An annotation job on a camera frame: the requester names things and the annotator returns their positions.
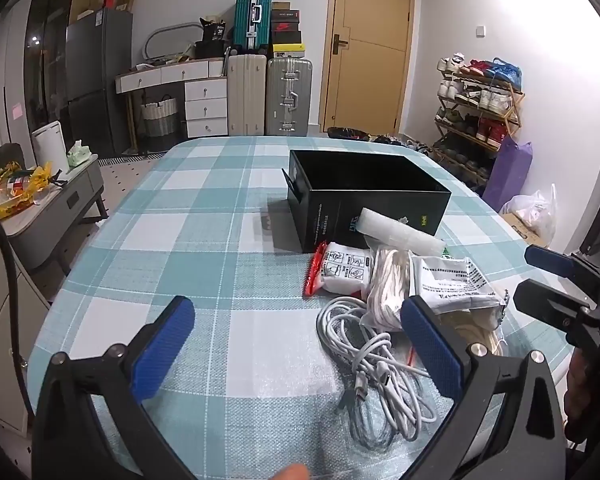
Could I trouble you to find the grey side cabinet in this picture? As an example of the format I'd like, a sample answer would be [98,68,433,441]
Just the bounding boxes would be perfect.
[2,154,108,275]

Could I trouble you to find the red white tissue pack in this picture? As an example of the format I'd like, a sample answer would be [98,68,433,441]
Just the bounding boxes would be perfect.
[303,242,373,300]

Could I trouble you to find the beige suitcase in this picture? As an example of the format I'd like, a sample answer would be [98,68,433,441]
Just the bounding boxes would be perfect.
[227,54,267,136]

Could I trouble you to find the checkered tablecloth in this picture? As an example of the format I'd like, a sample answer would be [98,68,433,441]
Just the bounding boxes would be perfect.
[26,134,577,480]

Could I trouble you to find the teal suitcase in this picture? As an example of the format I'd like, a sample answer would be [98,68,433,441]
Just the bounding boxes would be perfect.
[233,0,273,51]

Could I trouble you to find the white printed pouch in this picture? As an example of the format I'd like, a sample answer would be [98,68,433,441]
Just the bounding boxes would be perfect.
[408,254,506,314]

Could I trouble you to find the yellow plastic bag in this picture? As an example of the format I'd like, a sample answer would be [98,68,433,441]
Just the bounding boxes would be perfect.
[0,162,52,220]

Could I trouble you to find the silver suitcase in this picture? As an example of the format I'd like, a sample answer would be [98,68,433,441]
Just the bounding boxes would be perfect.
[265,58,313,136]

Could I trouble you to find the purple bag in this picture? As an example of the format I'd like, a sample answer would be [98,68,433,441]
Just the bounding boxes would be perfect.
[482,136,533,212]

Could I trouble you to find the white drawer desk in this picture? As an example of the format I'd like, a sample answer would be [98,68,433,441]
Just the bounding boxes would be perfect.
[115,58,228,154]

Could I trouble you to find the white foam block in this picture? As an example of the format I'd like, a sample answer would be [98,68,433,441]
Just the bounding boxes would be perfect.
[356,208,445,257]

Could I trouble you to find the black cardboard box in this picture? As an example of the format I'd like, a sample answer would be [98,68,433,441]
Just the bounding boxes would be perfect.
[283,150,451,252]

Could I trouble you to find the white plastic bag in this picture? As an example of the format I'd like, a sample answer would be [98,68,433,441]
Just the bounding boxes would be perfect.
[500,184,558,247]

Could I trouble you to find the woven laundry basket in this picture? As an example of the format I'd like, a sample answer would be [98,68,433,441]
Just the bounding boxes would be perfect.
[140,94,179,152]

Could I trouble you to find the person's left hand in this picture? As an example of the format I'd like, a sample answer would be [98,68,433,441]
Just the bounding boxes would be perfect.
[271,464,309,480]

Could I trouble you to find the black round basket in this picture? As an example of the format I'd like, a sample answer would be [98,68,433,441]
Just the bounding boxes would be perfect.
[327,127,369,142]

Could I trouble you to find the person's right hand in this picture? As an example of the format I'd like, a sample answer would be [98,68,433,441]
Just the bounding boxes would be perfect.
[564,349,591,422]

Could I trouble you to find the wooden door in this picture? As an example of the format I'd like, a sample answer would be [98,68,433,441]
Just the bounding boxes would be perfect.
[318,0,415,134]

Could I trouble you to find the dark refrigerator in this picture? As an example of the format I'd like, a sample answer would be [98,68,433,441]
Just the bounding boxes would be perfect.
[65,8,132,158]

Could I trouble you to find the white grey cable bundle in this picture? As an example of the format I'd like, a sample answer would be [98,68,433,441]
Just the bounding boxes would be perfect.
[315,294,439,450]

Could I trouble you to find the wooden shoe rack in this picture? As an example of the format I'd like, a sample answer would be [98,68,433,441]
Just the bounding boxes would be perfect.
[431,67,526,193]

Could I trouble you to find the stacked shoe boxes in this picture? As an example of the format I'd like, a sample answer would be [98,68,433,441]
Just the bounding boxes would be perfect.
[269,1,305,58]

